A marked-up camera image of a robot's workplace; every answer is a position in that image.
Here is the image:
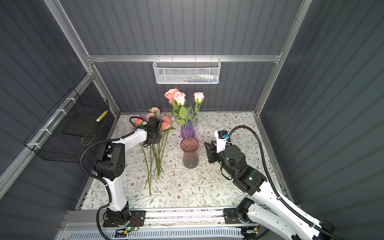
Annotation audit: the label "pink red glass vase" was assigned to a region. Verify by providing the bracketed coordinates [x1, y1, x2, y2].
[180, 137, 200, 169]

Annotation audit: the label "left black corrugated cable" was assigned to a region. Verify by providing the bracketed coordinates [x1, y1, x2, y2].
[79, 115, 151, 240]

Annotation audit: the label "light pink rose stem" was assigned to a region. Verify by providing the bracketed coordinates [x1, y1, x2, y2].
[172, 91, 193, 152]

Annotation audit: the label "blue purple glass vase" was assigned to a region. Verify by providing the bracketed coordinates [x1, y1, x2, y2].
[181, 120, 196, 140]

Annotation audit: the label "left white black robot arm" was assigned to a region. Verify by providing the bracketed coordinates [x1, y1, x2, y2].
[94, 117, 161, 225]

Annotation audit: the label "black wire mesh basket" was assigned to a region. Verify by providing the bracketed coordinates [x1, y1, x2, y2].
[24, 92, 113, 163]

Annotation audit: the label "bunch of artificial flowers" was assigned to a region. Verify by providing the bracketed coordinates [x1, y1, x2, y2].
[129, 107, 173, 196]

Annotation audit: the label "floral patterned table mat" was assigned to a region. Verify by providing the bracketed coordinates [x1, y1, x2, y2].
[122, 113, 280, 209]

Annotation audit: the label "right black corrugated cable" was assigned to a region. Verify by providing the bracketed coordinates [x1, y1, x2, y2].
[226, 125, 349, 240]

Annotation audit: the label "coral pink rose stem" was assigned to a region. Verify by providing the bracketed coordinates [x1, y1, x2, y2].
[165, 88, 180, 111]

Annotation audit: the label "yellow green marker pen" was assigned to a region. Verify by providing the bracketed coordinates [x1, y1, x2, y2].
[96, 110, 108, 123]

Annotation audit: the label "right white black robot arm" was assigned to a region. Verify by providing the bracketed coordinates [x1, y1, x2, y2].
[205, 141, 335, 240]

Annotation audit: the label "pale pink rose stem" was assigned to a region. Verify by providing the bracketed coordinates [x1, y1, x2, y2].
[193, 92, 205, 124]

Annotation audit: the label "white wire mesh basket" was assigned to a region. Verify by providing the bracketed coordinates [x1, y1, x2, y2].
[153, 59, 222, 85]

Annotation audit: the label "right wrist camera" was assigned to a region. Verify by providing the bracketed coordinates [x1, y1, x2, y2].
[215, 130, 229, 153]

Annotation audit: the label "tubes in white basket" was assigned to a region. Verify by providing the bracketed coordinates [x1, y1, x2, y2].
[179, 74, 219, 83]

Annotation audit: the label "black corrugated cable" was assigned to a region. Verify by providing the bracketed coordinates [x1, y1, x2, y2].
[226, 125, 349, 240]
[79, 115, 151, 240]

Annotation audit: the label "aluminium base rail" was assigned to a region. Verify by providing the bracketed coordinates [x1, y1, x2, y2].
[56, 205, 307, 240]

